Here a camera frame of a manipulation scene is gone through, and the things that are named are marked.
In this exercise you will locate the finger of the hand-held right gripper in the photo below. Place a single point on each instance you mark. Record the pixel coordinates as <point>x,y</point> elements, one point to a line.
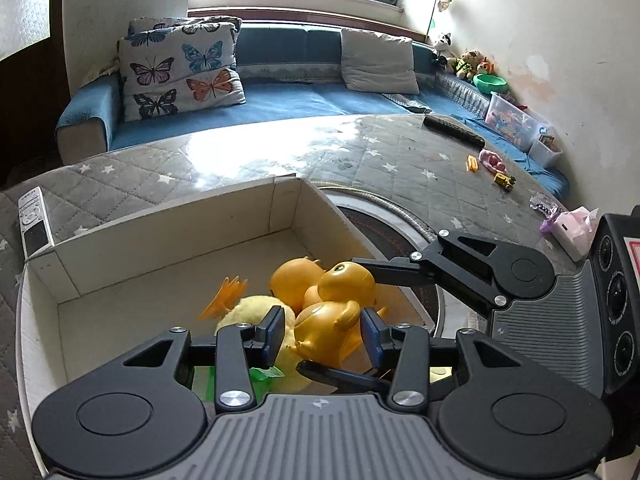
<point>345,380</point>
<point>400,265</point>

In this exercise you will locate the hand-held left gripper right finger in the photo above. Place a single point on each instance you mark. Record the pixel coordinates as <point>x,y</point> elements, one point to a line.
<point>372,337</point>

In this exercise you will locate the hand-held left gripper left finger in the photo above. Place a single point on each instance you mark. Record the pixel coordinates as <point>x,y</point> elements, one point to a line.
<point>272,335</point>

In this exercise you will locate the yellow plush chick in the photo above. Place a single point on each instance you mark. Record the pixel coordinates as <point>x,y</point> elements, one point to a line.
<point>245,311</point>

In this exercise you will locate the orange rubber duck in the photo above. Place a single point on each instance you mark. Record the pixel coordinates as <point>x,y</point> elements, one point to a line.
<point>325,330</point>

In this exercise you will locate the orange dinosaur toy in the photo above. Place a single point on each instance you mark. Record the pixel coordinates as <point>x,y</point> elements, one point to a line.
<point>292,282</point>

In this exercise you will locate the green tissue packet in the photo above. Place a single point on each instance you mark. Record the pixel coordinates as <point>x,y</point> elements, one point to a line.
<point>206,382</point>

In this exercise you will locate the grey cardboard box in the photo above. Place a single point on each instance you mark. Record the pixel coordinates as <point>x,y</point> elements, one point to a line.
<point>150,290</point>

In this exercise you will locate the white pink tissue pack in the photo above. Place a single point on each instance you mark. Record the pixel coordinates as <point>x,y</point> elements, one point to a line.
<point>572,232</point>

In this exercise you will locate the grey star quilted table cover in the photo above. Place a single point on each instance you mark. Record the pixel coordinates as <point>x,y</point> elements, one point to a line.
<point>400,160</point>

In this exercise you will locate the purple small cup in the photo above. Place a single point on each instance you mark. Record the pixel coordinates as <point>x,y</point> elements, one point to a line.
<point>552,222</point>

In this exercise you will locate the yellow small toy piece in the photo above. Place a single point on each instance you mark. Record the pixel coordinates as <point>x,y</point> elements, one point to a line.
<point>470,164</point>

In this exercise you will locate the clear bead bag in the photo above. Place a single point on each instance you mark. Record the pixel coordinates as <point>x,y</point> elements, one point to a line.
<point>544,202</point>

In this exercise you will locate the yellow toy car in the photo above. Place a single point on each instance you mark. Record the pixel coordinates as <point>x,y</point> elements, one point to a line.
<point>505,181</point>

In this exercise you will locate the black remote control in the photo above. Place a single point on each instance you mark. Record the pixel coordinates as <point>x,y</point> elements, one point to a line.
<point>452,129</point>

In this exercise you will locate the small clear plastic box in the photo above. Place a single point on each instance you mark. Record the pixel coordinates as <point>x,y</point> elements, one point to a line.
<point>545,149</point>

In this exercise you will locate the clear plastic toy box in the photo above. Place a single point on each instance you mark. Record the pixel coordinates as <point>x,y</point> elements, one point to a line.
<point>515,122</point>

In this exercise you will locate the blue sofa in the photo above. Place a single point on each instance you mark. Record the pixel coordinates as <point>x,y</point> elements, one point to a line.
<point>300,100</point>

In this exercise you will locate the green bowl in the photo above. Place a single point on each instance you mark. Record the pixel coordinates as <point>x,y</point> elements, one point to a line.
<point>490,82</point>

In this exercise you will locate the grey plain pillow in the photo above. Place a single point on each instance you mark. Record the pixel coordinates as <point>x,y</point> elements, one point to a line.
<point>380,60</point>

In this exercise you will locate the brown plush toy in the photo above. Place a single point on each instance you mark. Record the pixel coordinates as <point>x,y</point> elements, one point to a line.
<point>462,64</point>

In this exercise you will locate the orange plush toy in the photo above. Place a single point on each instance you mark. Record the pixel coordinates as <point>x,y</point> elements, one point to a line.
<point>485,66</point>

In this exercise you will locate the black white cow plush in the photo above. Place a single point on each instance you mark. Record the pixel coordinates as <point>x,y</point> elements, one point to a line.
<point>442,44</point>

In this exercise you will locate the white remote control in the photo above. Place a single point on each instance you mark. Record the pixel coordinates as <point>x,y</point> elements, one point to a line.
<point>35,222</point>

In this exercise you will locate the large butterfly print pillow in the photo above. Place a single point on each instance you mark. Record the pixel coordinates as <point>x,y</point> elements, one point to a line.
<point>180,75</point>

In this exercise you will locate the white lace cloth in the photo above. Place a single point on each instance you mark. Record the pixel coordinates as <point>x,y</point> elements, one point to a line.
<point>102,71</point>

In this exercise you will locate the dark wooden door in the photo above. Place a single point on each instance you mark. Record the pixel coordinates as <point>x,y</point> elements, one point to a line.
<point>30,110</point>

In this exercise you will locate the wall pinwheel decoration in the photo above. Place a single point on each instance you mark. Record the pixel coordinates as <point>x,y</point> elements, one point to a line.
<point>443,2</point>

